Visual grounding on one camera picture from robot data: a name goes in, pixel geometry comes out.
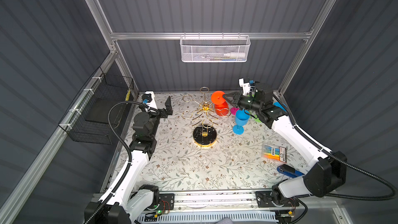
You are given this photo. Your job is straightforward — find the magenta wine glass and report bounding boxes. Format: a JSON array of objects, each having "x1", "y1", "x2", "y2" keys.
[{"x1": 230, "y1": 107, "x2": 239, "y2": 116}]

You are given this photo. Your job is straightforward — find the blue wine glass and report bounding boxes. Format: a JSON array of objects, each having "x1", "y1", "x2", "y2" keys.
[
  {"x1": 233, "y1": 110, "x2": 250, "y2": 135},
  {"x1": 273, "y1": 102, "x2": 287, "y2": 112}
]

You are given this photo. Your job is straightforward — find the red wine glass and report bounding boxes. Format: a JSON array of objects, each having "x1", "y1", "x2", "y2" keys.
[{"x1": 211, "y1": 91, "x2": 231, "y2": 117}]

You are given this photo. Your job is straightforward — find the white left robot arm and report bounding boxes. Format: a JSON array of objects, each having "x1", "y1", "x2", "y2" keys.
[{"x1": 84, "y1": 91, "x2": 173, "y2": 224}]

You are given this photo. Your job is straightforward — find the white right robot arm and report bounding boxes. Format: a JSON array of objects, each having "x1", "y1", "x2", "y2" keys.
[{"x1": 222, "y1": 82, "x2": 347, "y2": 206}]

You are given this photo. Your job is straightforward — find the gold wine glass rack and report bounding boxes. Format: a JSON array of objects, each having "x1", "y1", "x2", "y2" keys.
[{"x1": 181, "y1": 87, "x2": 231, "y2": 148}]

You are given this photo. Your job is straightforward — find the white tube in basket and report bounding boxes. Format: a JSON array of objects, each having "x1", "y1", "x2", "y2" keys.
[{"x1": 223, "y1": 52, "x2": 246, "y2": 59}]

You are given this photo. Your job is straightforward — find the pack of coloured markers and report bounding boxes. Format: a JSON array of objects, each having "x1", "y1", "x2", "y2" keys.
[{"x1": 262, "y1": 145, "x2": 287, "y2": 163}]

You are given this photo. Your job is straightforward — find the floral table mat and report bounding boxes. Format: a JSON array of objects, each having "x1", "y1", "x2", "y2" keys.
[{"x1": 135, "y1": 93, "x2": 309, "y2": 191}]

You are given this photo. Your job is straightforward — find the blue stapler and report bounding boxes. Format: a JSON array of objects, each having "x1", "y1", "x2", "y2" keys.
[{"x1": 277, "y1": 164, "x2": 305, "y2": 178}]

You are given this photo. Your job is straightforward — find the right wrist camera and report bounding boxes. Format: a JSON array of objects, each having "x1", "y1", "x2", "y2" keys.
[{"x1": 238, "y1": 78, "x2": 256, "y2": 97}]

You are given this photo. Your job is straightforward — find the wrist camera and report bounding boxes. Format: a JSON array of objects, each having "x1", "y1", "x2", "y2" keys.
[
  {"x1": 142, "y1": 91, "x2": 157, "y2": 109},
  {"x1": 238, "y1": 78, "x2": 256, "y2": 97}
]

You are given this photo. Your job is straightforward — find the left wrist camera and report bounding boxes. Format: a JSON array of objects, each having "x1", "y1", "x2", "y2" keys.
[{"x1": 142, "y1": 91, "x2": 157, "y2": 109}]

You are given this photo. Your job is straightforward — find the black wire basket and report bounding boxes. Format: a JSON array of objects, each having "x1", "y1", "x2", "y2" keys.
[{"x1": 59, "y1": 70, "x2": 134, "y2": 145}]

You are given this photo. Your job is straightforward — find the white wire mesh basket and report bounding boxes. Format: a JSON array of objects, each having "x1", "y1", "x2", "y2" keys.
[{"x1": 179, "y1": 34, "x2": 251, "y2": 63}]

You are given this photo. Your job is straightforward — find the left black corrugated cable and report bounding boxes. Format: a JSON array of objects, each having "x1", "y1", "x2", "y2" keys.
[{"x1": 83, "y1": 101, "x2": 159, "y2": 224}]

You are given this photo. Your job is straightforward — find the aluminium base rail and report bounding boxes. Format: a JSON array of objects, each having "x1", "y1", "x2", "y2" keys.
[{"x1": 90, "y1": 189, "x2": 343, "y2": 224}]

